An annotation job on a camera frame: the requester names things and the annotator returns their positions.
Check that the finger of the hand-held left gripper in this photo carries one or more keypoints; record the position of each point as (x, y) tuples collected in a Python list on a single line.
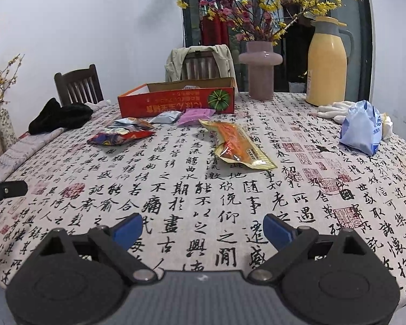
[(6, 191)]

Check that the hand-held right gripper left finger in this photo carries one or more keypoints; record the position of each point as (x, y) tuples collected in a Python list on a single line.
[(128, 228)]

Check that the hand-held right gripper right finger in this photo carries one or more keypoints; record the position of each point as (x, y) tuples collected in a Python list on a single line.
[(277, 228)]

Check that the red blue colourful snack packet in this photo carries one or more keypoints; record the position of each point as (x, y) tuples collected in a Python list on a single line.
[(118, 138)]

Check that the orange gold snack packet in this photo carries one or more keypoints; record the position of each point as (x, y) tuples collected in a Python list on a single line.
[(236, 142)]

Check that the silver snack packet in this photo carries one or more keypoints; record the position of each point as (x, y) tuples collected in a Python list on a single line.
[(128, 124)]

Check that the small white snack packet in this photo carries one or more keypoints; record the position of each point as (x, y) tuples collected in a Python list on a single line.
[(164, 118)]

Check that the orange cardboard box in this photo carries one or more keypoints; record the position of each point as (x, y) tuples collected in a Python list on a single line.
[(169, 103)]

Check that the grey patterned folded cloth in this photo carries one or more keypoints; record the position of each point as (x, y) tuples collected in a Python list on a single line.
[(27, 152)]

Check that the small floral vase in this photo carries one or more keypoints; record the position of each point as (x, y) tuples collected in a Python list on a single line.
[(5, 127)]

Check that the black fuzzy cloth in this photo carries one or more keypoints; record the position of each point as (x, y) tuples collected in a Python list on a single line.
[(61, 116)]

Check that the thin yellow blossom twigs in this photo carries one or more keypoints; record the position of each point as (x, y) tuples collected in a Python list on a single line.
[(3, 78)]

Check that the blue plastic bag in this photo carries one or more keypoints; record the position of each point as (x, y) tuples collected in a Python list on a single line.
[(358, 132)]

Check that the dark wooden chair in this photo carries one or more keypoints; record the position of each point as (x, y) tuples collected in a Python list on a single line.
[(77, 84)]

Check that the mauve vase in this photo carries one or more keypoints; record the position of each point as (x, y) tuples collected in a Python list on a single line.
[(260, 71)]

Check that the yellow thermos jug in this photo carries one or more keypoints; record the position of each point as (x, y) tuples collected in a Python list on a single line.
[(326, 67)]

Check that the chair with beige jacket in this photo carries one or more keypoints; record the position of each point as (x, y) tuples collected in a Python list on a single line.
[(174, 64)]

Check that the brown wooden chair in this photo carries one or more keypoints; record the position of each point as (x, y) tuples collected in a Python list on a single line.
[(199, 67)]

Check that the black framed glass door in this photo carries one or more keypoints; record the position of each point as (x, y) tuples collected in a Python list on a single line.
[(362, 40)]

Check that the red hanging decoration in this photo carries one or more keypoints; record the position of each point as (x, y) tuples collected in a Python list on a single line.
[(216, 30)]

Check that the yellow and pink flower branches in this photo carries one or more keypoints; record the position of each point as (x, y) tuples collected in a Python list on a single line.
[(257, 10)]

